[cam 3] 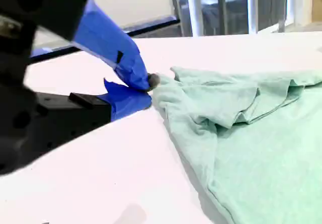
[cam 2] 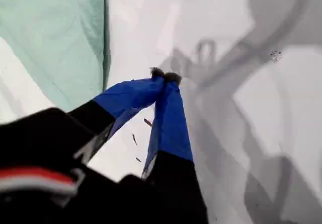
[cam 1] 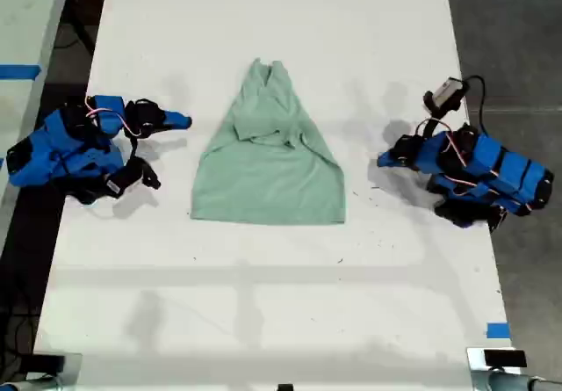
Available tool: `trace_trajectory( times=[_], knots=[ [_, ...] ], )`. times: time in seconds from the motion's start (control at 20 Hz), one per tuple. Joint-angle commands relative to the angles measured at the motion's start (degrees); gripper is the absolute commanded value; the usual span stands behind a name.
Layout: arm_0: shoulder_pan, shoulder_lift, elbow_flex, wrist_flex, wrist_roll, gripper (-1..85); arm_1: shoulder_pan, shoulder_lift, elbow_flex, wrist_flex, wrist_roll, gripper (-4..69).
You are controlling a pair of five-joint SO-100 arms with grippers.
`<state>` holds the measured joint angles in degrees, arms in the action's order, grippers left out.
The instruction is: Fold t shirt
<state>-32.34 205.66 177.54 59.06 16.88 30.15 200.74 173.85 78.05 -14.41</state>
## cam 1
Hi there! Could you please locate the pale green T-shirt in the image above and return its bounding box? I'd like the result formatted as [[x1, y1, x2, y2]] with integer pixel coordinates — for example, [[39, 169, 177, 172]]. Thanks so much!
[[189, 56, 348, 226]]

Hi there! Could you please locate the long blue tape strip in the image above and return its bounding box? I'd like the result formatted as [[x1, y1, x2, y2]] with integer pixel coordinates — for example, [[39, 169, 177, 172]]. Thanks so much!
[[0, 62, 43, 81]]

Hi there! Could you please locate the metal clamp plate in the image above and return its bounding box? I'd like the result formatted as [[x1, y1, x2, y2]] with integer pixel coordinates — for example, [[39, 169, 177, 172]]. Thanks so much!
[[465, 346, 529, 373], [31, 351, 84, 384]]

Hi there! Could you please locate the small black box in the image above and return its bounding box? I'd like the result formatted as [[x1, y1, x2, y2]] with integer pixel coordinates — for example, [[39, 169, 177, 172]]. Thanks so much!
[[483, 349, 528, 368], [29, 353, 67, 375]]

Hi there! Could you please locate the grey metal pipe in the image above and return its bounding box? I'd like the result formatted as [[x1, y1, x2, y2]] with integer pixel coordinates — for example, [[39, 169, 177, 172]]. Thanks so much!
[[472, 370, 562, 391], [0, 375, 61, 391]]

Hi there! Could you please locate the arm red white wire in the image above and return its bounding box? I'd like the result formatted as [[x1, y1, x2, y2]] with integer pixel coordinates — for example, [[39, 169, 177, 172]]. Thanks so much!
[[85, 96, 142, 138], [414, 117, 472, 169]]

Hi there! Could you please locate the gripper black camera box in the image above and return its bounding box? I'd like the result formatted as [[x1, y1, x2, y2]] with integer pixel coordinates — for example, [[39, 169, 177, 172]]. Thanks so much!
[[422, 76, 467, 116], [103, 156, 162, 199]]

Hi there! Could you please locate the camera black cable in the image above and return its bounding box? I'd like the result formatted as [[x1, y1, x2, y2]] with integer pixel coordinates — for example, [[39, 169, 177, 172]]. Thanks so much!
[[463, 75, 487, 134]]

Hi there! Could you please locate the black floor cable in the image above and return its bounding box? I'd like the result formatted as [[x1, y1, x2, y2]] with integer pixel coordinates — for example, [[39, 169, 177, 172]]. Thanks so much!
[[59, 6, 97, 58]]

